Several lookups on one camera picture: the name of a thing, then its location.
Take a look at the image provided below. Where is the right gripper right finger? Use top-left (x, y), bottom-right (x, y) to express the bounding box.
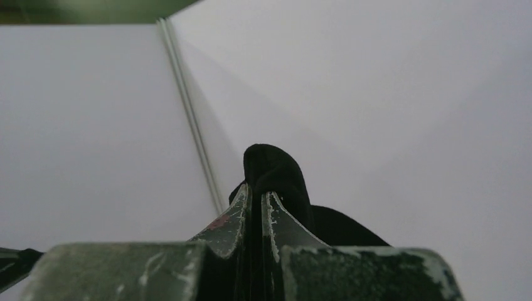
top-left (261, 192), bottom-right (329, 263)

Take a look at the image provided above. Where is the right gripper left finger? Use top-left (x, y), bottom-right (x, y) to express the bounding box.
top-left (189, 183), bottom-right (252, 258)

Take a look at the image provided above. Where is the black t shirt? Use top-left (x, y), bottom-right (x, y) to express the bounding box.
top-left (242, 144), bottom-right (390, 246)

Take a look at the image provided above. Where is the left corner aluminium profile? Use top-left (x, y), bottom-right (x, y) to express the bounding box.
top-left (156, 18), bottom-right (225, 214)

